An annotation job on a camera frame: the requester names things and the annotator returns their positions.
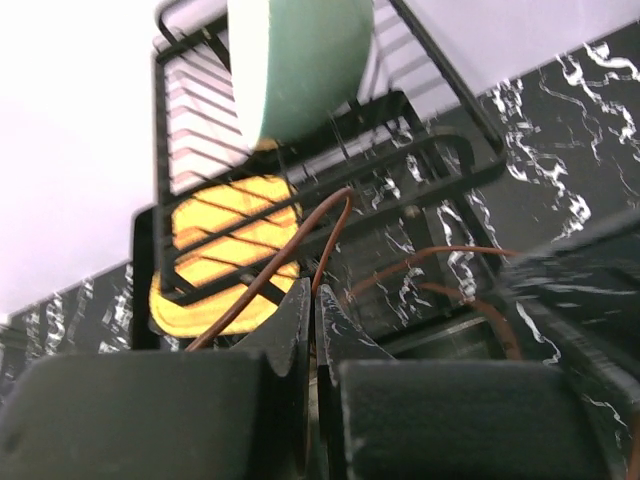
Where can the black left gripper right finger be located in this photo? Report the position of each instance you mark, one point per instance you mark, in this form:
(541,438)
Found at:
(385,418)

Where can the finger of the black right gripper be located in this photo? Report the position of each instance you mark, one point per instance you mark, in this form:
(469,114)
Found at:
(597,269)

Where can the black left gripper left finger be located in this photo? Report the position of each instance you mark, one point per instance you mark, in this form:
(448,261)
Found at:
(237,413)

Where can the black three-compartment tray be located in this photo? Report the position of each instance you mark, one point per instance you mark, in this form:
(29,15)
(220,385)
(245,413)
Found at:
(615,332)

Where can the orange woven mat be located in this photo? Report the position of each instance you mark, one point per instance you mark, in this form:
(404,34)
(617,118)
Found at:
(220,216)

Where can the green ceramic bowl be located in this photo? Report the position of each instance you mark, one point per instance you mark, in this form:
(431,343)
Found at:
(293,63)

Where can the black wire dish rack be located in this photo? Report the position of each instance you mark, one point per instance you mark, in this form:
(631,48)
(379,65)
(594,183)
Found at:
(377,129)

